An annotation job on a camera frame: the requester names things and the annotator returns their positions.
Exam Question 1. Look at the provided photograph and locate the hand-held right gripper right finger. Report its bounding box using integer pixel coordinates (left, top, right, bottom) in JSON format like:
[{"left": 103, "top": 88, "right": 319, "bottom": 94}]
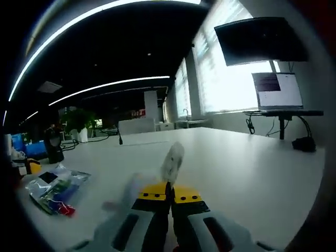
[{"left": 171, "top": 184, "right": 284, "bottom": 252}]

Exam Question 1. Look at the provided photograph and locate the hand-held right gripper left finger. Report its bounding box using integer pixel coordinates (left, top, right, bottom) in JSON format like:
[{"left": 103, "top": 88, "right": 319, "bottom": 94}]
[{"left": 67, "top": 181, "right": 171, "bottom": 252}]

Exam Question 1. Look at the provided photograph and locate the green black foil packet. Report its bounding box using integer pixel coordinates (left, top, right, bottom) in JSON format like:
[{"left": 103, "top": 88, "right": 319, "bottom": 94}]
[{"left": 25, "top": 163, "right": 92, "bottom": 217}]

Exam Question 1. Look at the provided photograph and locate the white sheet goods packet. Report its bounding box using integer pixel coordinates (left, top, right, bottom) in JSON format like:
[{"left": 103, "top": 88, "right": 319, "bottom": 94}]
[{"left": 159, "top": 141, "right": 186, "bottom": 190}]

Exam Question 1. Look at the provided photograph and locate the blue plastic box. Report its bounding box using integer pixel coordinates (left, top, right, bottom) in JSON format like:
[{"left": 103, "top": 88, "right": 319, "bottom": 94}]
[{"left": 12, "top": 132, "right": 46, "bottom": 160}]

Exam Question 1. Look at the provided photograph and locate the black barcode scanner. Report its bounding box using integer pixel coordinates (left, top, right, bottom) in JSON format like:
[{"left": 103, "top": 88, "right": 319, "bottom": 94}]
[{"left": 44, "top": 125, "right": 65, "bottom": 165}]

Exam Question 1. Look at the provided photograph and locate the green potted plant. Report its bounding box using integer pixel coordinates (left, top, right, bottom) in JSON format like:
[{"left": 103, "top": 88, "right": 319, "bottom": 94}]
[{"left": 61, "top": 109, "right": 98, "bottom": 144}]

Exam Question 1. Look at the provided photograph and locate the white table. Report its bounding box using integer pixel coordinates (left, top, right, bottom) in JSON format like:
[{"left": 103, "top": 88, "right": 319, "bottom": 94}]
[{"left": 15, "top": 127, "right": 326, "bottom": 250}]

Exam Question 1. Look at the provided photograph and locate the square ceiling vent panel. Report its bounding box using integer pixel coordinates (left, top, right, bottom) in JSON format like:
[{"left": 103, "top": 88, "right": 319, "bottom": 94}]
[{"left": 38, "top": 80, "right": 62, "bottom": 94}]

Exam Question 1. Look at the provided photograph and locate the white office partition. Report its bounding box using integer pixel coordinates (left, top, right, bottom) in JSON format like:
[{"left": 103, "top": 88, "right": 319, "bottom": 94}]
[{"left": 118, "top": 118, "right": 156, "bottom": 136}]

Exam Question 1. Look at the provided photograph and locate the long white ceiling light strip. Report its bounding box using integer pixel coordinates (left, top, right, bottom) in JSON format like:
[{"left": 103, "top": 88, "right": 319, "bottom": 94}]
[
  {"left": 48, "top": 76, "right": 171, "bottom": 107},
  {"left": 7, "top": 0, "right": 203, "bottom": 102}
]

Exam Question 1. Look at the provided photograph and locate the black power adapter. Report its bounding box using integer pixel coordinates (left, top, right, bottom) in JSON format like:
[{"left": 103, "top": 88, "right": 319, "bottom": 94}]
[{"left": 291, "top": 136, "right": 317, "bottom": 152}]

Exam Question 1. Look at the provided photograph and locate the black laptop stand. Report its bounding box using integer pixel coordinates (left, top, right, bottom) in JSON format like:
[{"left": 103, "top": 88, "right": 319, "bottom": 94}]
[{"left": 243, "top": 109, "right": 324, "bottom": 140}]

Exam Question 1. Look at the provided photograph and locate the open laptop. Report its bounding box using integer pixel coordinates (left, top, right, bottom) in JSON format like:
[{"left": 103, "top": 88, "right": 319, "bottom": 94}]
[{"left": 251, "top": 72, "right": 305, "bottom": 111}]

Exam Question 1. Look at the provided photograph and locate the black hanging cable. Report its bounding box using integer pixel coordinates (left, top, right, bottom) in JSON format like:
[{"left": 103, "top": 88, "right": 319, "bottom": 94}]
[{"left": 245, "top": 117, "right": 257, "bottom": 135}]

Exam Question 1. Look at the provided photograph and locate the black wall monitor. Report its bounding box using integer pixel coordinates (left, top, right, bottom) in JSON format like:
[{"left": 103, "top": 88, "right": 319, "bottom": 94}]
[{"left": 214, "top": 17, "right": 309, "bottom": 66}]

